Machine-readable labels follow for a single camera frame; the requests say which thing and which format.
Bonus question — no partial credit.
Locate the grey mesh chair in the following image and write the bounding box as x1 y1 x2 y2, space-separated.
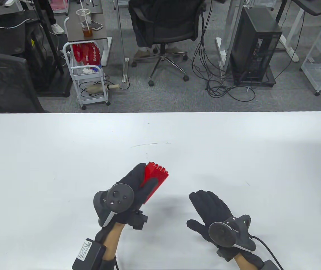
0 13 41 55

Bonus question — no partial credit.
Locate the black swivel office chair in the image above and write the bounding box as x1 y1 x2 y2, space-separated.
128 0 207 86

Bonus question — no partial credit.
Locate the stack of red toy bricks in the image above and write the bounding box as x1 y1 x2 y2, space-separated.
139 162 170 204

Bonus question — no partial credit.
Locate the dark desk top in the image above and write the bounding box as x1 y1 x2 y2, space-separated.
290 0 321 16

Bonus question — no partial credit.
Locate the red printed plastic bag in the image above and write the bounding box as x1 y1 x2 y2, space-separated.
72 43 102 67

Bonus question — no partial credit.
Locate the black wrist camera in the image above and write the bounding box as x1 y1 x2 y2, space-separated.
130 211 149 231
216 247 235 262

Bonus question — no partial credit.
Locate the white desk frame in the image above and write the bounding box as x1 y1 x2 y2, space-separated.
223 0 247 69

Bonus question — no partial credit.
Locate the black labelled forearm box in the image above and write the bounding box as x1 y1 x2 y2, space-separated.
262 259 283 270
72 238 107 270

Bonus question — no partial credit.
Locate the white cable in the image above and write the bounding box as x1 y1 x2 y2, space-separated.
0 18 34 29

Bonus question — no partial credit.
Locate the white rolling cart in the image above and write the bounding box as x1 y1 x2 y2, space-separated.
63 42 112 110

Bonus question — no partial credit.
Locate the person's left hand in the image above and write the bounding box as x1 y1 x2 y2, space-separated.
115 163 159 226

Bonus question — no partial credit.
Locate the grey tracking controller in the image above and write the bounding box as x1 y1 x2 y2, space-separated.
208 215 256 251
93 183 135 227

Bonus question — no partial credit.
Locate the person's left forearm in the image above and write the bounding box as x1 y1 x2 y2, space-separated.
94 224 127 262

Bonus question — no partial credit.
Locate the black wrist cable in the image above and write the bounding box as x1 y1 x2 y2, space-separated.
249 236 285 270

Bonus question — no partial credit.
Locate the pink box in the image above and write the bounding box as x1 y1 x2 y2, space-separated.
49 0 69 11

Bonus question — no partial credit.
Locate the aluminium frame post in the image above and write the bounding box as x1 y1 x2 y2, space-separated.
113 0 130 83

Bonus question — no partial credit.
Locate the bundle of black cables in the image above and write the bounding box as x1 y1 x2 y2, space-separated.
191 0 307 102

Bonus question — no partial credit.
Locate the white desk leg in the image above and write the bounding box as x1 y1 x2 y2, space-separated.
279 0 300 63

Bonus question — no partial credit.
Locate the black computer tower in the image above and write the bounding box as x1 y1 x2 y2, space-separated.
229 6 283 85

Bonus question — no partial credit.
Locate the brown side table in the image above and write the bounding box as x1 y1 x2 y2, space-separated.
66 4 113 67

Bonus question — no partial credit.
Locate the white drinking straw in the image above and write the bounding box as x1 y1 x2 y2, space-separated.
80 0 91 30

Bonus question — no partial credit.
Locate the black tower dolly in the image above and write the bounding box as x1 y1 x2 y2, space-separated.
234 66 277 87

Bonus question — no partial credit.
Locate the clear plastic drink cup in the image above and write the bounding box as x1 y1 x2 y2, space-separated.
76 8 94 39

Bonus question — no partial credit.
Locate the black mesh office chair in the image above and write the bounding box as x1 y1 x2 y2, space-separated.
0 51 46 113

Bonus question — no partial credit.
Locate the black floor stand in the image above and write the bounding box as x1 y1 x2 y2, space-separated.
33 0 72 98

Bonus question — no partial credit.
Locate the person's right hand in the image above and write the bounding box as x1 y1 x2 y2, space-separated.
187 190 234 243

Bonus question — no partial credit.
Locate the white and blue packet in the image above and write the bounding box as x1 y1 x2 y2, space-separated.
81 65 102 75

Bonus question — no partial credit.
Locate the beige handheld tool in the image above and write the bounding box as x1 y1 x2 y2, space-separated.
86 84 120 95

